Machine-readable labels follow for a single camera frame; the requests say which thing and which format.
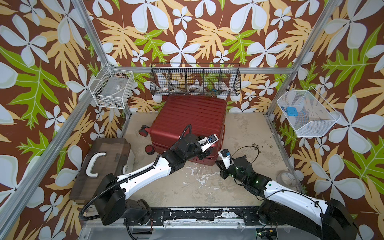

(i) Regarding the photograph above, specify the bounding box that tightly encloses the blue object in basket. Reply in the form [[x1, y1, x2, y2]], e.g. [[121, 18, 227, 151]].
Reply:
[[285, 107, 299, 117]]

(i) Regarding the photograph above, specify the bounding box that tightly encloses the black wire basket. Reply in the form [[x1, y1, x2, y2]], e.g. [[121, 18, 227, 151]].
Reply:
[[148, 63, 242, 97]]

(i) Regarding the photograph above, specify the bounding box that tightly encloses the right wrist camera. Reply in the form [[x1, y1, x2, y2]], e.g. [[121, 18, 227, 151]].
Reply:
[[219, 149, 233, 169]]

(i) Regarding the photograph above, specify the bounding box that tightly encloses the white wire basket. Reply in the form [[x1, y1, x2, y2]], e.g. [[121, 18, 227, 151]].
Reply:
[[90, 68, 135, 109]]

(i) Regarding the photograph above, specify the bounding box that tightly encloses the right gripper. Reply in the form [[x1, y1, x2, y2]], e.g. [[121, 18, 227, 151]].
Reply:
[[214, 159, 248, 186]]

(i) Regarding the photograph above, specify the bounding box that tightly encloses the red hard-shell suitcase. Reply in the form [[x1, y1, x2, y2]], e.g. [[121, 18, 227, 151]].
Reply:
[[139, 95, 227, 166]]

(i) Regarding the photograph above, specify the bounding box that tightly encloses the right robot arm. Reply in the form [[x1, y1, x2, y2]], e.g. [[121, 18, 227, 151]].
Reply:
[[216, 149, 361, 240]]

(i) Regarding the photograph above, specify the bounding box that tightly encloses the white mesh basket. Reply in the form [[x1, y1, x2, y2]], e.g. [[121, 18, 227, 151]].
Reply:
[[277, 87, 342, 138]]

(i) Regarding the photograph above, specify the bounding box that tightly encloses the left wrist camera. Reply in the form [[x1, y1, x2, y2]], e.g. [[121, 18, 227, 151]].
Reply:
[[198, 134, 219, 152]]

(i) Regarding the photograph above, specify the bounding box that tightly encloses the white tape roll in basket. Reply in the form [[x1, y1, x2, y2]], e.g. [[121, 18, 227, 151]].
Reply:
[[187, 84, 203, 95]]

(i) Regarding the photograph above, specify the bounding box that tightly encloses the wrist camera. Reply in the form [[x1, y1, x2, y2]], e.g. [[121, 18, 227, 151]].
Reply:
[[198, 134, 219, 152], [219, 149, 233, 169]]

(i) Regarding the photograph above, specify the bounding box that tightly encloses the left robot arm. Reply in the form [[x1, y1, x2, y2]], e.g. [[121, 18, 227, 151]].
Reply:
[[79, 125, 219, 226]]

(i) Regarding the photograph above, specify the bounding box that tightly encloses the brown plastic storage box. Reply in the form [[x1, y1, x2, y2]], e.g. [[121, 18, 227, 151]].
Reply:
[[69, 138, 135, 205]]

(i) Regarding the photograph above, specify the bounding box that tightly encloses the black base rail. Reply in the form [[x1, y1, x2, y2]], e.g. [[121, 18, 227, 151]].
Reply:
[[130, 206, 262, 227]]

